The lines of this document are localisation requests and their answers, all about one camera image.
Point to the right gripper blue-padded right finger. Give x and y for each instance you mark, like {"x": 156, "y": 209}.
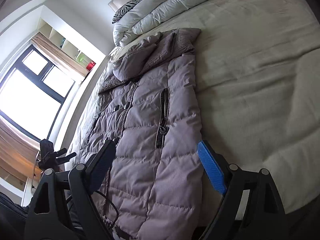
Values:
{"x": 251, "y": 207}

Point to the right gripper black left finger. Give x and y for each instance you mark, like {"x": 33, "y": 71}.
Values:
{"x": 48, "y": 216}

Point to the mauve puffer jacket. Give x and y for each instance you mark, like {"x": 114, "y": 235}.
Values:
{"x": 146, "y": 102}

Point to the black framed window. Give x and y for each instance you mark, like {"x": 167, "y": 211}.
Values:
{"x": 33, "y": 92}

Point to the red box on shelf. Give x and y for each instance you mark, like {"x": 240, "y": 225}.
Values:
{"x": 90, "y": 66}

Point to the green container on shelf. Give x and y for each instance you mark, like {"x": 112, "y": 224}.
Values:
{"x": 79, "y": 58}

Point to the tan curtain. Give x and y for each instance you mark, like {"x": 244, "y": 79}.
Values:
{"x": 58, "y": 56}

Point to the beige bed blanket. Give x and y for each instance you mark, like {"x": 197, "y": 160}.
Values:
{"x": 257, "y": 81}

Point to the zebra print pillow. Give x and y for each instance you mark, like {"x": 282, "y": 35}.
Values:
{"x": 124, "y": 9}

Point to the white folded duvet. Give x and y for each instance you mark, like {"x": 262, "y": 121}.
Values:
{"x": 147, "y": 15}

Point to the white wall shelf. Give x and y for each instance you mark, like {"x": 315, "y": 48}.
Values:
{"x": 61, "y": 42}

